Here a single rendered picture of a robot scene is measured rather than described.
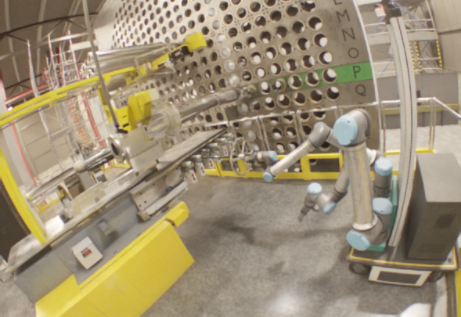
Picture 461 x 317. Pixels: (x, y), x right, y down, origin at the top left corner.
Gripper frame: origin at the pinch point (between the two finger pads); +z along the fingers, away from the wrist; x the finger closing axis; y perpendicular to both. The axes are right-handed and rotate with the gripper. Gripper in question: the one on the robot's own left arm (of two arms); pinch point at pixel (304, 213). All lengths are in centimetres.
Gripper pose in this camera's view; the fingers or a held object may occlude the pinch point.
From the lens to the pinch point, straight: 157.2
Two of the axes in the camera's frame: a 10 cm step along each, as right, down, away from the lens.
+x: -7.0, 5.1, -5.0
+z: 1.0, 7.6, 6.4
